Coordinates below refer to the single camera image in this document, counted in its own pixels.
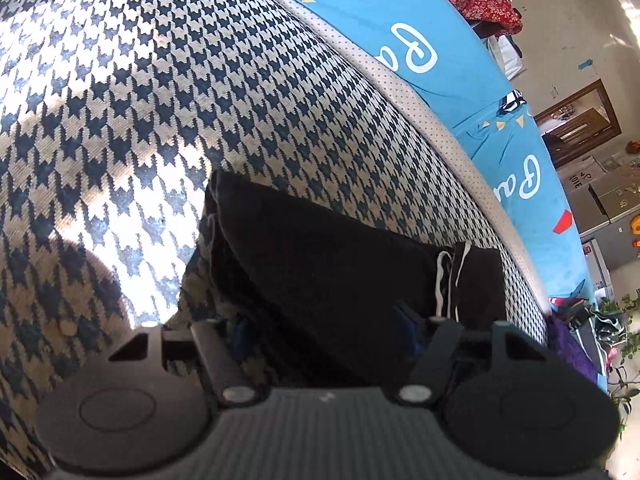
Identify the houndstooth bed mat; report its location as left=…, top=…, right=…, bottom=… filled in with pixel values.
left=0, top=0, right=551, bottom=480

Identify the white tablecloth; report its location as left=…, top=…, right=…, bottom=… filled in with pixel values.
left=487, top=35, right=523, bottom=81

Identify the purple floral garment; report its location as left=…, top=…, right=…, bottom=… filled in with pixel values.
left=547, top=312, right=608, bottom=396

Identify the white appliance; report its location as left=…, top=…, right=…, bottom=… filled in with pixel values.
left=580, top=240, right=616, bottom=301

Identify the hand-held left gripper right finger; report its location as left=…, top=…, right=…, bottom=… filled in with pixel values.
left=392, top=301, right=549, bottom=408

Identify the blue printed quilt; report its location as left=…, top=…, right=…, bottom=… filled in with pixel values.
left=240, top=0, right=601, bottom=306

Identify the grey refrigerator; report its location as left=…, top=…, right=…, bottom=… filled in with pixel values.
left=565, top=152, right=640, bottom=241

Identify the green brown striped folded shirt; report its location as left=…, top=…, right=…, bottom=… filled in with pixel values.
left=570, top=302, right=626, bottom=356

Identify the green potted plant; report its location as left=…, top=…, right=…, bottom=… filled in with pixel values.
left=595, top=290, right=640, bottom=411

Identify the black t-shirt with red print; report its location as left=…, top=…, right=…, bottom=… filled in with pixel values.
left=177, top=169, right=508, bottom=391

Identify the wooden door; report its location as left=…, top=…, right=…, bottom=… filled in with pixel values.
left=532, top=80, right=623, bottom=168

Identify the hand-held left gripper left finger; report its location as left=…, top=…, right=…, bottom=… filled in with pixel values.
left=106, top=318, right=264, bottom=408

